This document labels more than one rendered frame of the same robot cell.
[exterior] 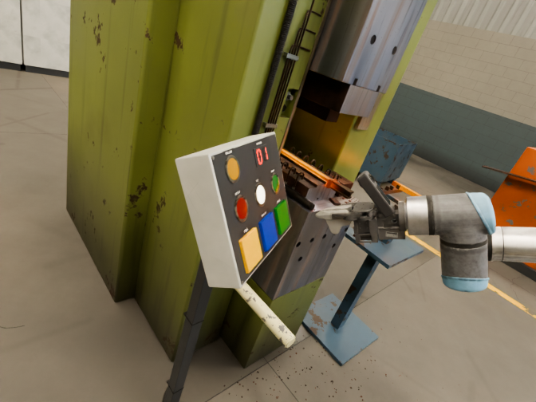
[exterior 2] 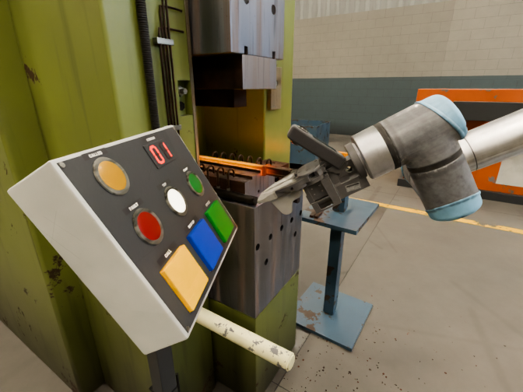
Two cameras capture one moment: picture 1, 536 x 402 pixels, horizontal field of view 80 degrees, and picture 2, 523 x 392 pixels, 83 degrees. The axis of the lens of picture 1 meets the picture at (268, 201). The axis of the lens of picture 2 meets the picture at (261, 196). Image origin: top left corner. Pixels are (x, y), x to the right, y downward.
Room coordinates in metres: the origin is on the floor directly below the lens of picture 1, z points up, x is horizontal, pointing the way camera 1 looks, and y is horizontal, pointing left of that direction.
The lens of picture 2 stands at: (0.19, -0.06, 1.28)
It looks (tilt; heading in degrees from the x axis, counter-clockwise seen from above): 20 degrees down; 352
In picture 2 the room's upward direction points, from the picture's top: straight up
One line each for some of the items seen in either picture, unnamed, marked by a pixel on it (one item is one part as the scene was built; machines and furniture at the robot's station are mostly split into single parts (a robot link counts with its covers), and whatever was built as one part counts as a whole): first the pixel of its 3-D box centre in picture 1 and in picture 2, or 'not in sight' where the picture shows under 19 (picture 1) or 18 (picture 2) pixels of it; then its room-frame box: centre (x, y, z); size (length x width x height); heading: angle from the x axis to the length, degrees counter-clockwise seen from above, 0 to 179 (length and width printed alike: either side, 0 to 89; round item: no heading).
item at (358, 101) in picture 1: (317, 84); (210, 75); (1.32, -0.03, 1.32); 0.42 x 0.20 x 0.10; 50
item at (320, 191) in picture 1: (287, 167); (215, 173); (1.32, -0.03, 0.96); 0.42 x 0.20 x 0.09; 50
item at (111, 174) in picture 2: (232, 169); (112, 176); (0.60, 0.09, 1.16); 0.05 x 0.03 x 0.04; 140
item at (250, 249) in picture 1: (249, 249); (184, 277); (0.58, 0.00, 1.01); 0.07 x 0.05 x 0.07; 165
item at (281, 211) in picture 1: (281, 217); (218, 221); (0.77, -0.05, 1.01); 0.07 x 0.05 x 0.07; 165
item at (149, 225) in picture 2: (241, 208); (149, 225); (0.59, 0.05, 1.09); 0.05 x 0.03 x 0.04; 140
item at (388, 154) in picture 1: (364, 149); (288, 143); (5.18, -1.20, 0.36); 1.21 x 0.81 x 0.72; 56
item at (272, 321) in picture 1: (248, 295); (223, 327); (0.87, -0.04, 0.62); 0.44 x 0.05 x 0.05; 50
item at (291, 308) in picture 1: (250, 285); (229, 310); (1.37, -0.06, 0.23); 0.56 x 0.38 x 0.47; 50
